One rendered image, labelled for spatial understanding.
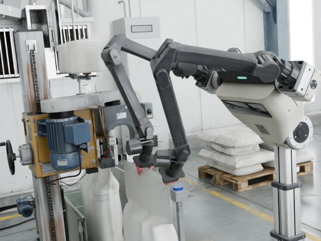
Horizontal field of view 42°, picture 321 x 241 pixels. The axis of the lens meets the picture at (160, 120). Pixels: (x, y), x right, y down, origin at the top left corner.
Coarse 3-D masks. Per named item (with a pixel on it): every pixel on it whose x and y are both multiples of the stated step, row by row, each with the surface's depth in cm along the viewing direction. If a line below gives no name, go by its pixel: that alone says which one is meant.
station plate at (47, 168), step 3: (42, 165) 210; (45, 165) 211; (48, 165) 212; (42, 168) 210; (45, 168) 211; (48, 168) 212; (51, 168) 212; (45, 171) 211; (48, 171) 212; (51, 171) 213
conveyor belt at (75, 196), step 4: (64, 192) 398; (68, 192) 397; (72, 192) 396; (76, 192) 395; (80, 192) 394; (68, 196) 386; (72, 196) 385; (76, 196) 384; (80, 196) 383; (72, 200) 373; (76, 200) 372; (80, 200) 371; (76, 204) 362; (80, 204) 361; (76, 208) 351; (80, 208) 350; (80, 212) 341; (84, 216) 332; (88, 240) 287
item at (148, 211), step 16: (128, 176) 222; (144, 176) 200; (160, 176) 189; (128, 192) 225; (144, 192) 203; (160, 192) 191; (128, 208) 217; (144, 208) 206; (160, 208) 193; (128, 224) 212; (144, 224) 196; (160, 224) 191; (128, 240) 213; (144, 240) 196; (160, 240) 191; (176, 240) 196
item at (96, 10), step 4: (84, 0) 525; (92, 0) 520; (96, 0) 521; (100, 0) 523; (104, 0) 528; (84, 4) 526; (92, 4) 521; (96, 4) 522; (100, 4) 524; (104, 4) 528; (84, 8) 527; (92, 8) 522; (96, 8) 522; (100, 8) 524; (104, 8) 528; (92, 12) 523; (96, 12) 523; (100, 12) 525; (104, 12) 528
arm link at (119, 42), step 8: (112, 40) 186; (120, 40) 184; (128, 40) 187; (104, 48) 187; (112, 48) 182; (120, 48) 184; (128, 48) 187; (136, 48) 189; (144, 48) 191; (104, 56) 184; (144, 56) 191; (152, 56) 193; (176, 64) 198; (184, 64) 198; (192, 64) 200; (184, 72) 198; (192, 72) 200
